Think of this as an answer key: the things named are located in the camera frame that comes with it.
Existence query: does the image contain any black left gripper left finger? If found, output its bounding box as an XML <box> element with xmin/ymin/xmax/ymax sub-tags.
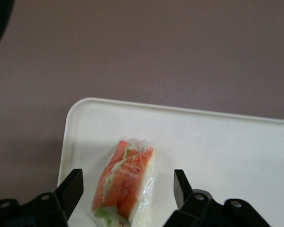
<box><xmin>18</xmin><ymin>168</ymin><xmax>84</xmax><ymax>227</ymax></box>

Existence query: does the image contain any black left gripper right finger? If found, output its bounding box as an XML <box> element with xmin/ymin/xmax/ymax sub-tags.
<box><xmin>160</xmin><ymin>169</ymin><xmax>213</xmax><ymax>227</ymax></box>

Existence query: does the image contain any plastic triangle sandwich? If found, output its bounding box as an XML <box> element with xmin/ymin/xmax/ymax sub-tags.
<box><xmin>86</xmin><ymin>136</ymin><xmax>157</xmax><ymax>227</ymax></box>

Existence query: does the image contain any beige plastic serving tray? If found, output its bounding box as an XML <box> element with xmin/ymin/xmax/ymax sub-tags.
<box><xmin>57</xmin><ymin>97</ymin><xmax>284</xmax><ymax>227</ymax></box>

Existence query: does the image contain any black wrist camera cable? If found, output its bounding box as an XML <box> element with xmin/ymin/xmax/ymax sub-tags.
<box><xmin>0</xmin><ymin>0</ymin><xmax>15</xmax><ymax>55</ymax></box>

